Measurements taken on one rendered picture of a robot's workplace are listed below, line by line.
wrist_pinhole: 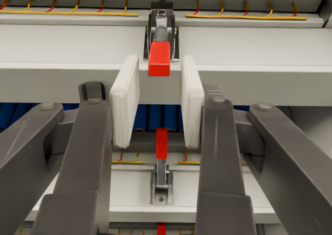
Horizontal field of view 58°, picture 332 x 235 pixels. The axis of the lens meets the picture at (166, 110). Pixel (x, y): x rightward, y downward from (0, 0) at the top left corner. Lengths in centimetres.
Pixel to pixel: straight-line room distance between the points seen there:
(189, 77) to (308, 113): 23
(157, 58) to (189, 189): 23
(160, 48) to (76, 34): 10
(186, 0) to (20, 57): 14
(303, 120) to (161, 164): 17
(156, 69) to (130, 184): 24
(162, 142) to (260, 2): 17
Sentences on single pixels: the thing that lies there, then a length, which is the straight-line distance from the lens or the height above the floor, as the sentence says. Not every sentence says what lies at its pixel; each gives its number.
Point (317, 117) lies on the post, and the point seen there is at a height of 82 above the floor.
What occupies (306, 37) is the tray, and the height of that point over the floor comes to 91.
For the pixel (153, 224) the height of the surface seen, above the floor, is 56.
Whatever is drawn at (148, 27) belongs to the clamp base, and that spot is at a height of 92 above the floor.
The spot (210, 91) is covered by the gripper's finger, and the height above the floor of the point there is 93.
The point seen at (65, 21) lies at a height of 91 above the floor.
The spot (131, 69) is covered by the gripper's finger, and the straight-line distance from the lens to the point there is 17.
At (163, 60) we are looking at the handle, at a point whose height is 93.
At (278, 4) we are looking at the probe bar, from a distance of 29.
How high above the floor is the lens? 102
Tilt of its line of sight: 39 degrees down
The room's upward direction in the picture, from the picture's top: 1 degrees clockwise
